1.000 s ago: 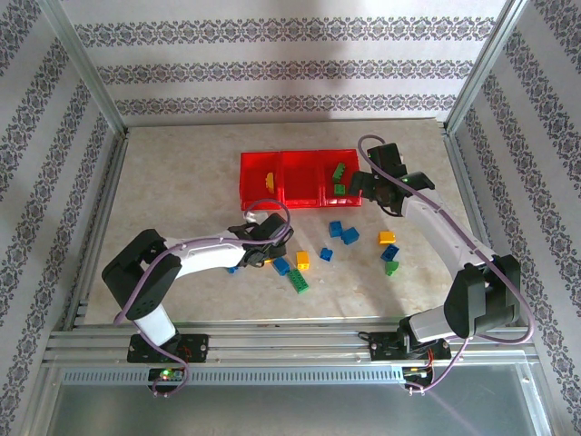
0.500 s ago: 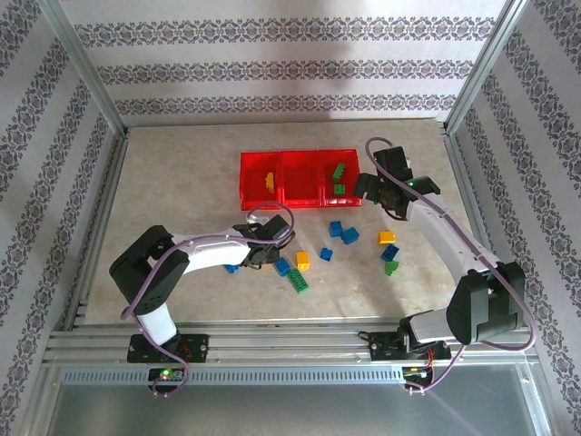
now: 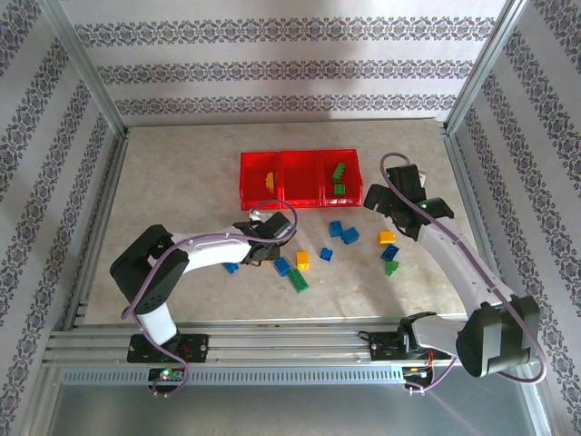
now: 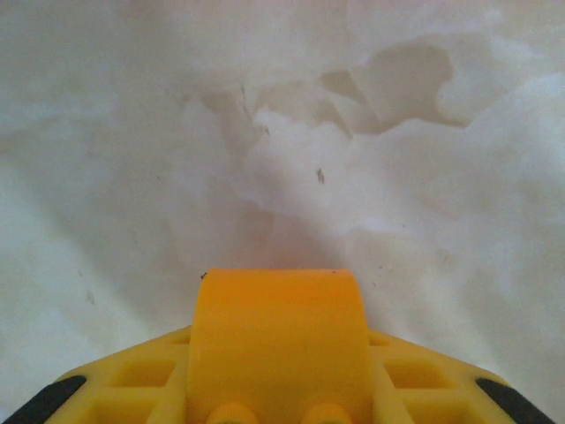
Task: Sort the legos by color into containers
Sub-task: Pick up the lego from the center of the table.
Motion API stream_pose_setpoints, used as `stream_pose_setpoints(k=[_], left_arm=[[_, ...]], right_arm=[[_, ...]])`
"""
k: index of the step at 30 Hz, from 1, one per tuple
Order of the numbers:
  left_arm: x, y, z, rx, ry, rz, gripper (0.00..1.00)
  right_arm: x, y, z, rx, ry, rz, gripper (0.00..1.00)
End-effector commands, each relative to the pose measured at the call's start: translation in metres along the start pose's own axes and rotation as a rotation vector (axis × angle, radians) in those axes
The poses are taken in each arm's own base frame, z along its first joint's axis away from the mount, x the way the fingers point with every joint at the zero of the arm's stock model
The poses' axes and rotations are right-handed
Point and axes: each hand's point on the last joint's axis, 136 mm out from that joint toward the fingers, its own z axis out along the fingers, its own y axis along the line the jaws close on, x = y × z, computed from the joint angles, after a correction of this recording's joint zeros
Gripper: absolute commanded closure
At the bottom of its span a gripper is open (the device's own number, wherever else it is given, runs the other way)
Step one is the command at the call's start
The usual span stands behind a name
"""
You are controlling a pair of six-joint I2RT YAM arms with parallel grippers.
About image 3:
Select green lego plate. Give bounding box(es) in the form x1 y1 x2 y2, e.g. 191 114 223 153
286 267 311 295

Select left control board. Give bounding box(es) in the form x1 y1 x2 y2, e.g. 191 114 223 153
148 366 185 383

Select control board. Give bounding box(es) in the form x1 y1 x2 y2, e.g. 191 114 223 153
148 366 185 383
402 362 436 382

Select grey metal panel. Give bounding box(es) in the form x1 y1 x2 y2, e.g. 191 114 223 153
44 381 553 436

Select right control board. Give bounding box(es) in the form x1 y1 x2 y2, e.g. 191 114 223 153
402 362 436 382

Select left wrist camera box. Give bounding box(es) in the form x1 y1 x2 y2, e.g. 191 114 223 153
248 207 283 224

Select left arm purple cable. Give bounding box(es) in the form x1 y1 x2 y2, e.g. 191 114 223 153
121 199 300 400

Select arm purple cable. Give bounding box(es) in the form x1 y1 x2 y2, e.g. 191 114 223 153
379 152 548 396
121 199 300 400

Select right aluminium side rail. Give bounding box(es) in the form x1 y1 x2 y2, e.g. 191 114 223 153
442 129 518 326

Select aluminium side rail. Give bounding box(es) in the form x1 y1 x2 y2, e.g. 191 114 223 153
442 129 518 326
67 129 131 329

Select aluminium mounting rail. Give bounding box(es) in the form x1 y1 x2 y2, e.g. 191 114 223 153
44 324 532 364

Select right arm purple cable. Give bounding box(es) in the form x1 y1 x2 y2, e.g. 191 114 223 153
379 152 548 396

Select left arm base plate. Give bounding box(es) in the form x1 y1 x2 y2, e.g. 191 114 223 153
128 333 211 364

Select grey slotted cable duct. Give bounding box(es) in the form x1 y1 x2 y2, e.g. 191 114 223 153
61 366 405 385

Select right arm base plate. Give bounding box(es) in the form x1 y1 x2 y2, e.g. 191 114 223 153
369 331 453 363

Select right aluminium frame post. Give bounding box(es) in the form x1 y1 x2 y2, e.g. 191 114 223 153
438 0 532 135

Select aluminium frame post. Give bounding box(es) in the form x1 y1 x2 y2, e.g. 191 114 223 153
40 0 131 137
438 0 532 135

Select left aluminium side rail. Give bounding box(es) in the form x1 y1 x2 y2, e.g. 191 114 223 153
67 129 131 329

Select left aluminium frame post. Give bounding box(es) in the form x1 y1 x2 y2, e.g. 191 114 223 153
40 0 131 137

